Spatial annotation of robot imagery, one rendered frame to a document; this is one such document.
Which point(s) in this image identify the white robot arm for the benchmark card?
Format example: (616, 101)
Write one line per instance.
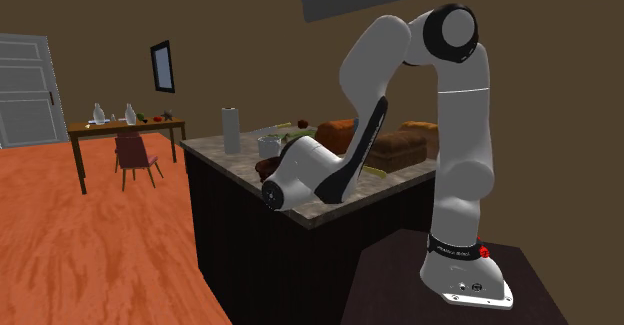
(463, 168)

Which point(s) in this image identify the green leafy vegetable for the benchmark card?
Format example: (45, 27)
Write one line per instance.
(300, 134)

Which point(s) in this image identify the orange-brown bread loaf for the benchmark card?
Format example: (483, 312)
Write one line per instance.
(334, 136)

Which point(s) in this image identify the dark red apple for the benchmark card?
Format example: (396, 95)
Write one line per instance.
(302, 123)

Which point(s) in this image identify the dark brown round object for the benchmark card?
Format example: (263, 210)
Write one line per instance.
(265, 168)

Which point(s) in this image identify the white paper towel roll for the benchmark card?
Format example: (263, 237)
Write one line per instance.
(231, 131)

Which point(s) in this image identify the dark brown bread loaf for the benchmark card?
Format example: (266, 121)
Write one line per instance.
(397, 149)

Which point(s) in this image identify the light brown bread loaf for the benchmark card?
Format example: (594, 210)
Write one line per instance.
(421, 128)

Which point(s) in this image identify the dark kitchen island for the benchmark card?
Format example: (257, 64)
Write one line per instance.
(253, 256)

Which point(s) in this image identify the dark robot stand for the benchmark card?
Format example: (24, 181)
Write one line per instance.
(390, 285)

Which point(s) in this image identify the red chair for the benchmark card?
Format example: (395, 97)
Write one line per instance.
(132, 152)

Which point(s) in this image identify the wooden table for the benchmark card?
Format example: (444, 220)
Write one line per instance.
(122, 127)

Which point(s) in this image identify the grey panel door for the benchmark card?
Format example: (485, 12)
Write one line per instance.
(27, 95)

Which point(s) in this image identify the dark framed wall picture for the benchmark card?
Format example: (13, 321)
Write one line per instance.
(163, 66)

